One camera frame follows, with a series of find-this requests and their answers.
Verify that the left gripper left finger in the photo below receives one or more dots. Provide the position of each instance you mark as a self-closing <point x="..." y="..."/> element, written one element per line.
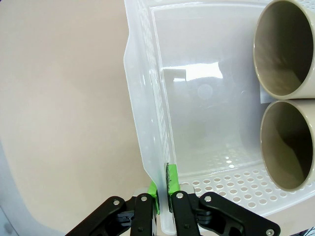
<point x="142" y="216"/>

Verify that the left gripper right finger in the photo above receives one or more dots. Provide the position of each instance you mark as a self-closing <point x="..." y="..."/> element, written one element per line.
<point x="184" y="214"/>

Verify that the white perforated plastic basket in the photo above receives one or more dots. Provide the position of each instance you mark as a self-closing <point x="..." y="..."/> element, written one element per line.
<point x="197" y="110"/>

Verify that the brown beige cup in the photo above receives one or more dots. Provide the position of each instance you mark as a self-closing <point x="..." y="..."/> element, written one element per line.
<point x="283" y="49"/>
<point x="285" y="147"/>

